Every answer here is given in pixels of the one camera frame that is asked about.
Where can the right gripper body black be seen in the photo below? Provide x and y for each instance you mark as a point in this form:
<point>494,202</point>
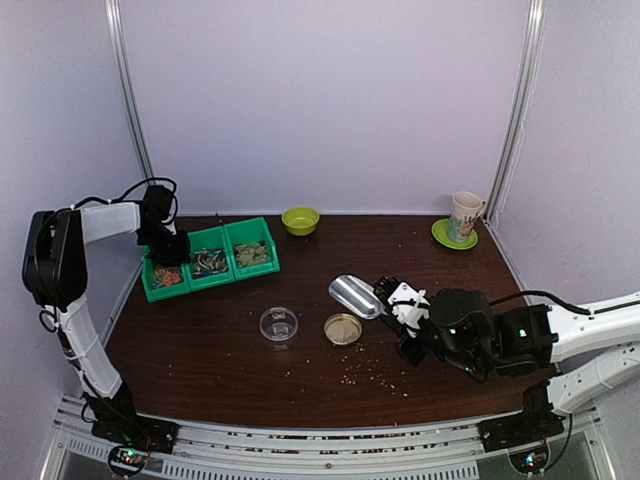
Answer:
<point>464,362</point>

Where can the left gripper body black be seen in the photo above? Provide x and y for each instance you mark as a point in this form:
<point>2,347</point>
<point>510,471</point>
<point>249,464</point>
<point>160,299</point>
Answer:
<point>165,248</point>

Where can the metal scoop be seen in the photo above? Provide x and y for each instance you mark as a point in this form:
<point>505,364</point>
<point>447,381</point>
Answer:
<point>357,296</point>

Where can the green three-compartment candy bin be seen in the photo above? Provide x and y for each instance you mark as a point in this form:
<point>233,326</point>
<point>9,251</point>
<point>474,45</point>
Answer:
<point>223,237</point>

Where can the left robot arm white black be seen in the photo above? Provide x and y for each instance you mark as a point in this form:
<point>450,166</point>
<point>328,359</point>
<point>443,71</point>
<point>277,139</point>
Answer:
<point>85,351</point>

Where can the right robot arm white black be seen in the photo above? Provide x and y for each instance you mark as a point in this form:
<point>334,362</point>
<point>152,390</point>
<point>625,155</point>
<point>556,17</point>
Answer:
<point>609,327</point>

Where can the orange candies pile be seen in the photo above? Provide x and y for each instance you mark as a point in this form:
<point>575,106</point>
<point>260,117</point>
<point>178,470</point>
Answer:
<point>165,277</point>

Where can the dark wrapped candies pile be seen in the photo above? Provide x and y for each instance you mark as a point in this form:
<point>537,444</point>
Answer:
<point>208,262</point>

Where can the green wrapped candies pile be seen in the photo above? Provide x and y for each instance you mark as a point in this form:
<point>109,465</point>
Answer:
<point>251,254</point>

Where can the green saucer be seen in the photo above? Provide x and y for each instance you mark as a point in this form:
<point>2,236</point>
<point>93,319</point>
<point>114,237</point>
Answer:
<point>448,236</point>

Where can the small green bowl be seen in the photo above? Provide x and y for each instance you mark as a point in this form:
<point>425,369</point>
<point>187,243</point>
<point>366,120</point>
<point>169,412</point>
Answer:
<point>300,221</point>

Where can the clear plastic jar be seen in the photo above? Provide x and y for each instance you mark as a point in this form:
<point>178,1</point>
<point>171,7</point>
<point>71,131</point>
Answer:
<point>279,328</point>

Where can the patterned ceramic mug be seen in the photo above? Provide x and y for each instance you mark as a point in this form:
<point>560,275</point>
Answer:
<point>467,208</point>

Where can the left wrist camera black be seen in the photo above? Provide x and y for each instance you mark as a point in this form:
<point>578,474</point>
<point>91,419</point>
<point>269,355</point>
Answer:
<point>156,205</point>

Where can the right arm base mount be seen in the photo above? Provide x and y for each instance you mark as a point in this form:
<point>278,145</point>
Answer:
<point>524,437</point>

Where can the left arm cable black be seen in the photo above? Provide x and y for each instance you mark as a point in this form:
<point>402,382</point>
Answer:
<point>140,187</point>

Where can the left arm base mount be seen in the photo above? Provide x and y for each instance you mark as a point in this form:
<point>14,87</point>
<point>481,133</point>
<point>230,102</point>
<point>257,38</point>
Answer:
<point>133,445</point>

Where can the left aluminium frame post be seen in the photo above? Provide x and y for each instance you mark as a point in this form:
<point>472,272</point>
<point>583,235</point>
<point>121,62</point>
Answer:
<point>133,119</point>

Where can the aluminium frame post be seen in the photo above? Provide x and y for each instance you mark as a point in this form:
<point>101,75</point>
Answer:
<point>515,127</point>
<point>133,119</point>

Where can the right aluminium frame post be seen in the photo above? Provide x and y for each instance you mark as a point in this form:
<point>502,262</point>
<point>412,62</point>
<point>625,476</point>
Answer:
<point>515,127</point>

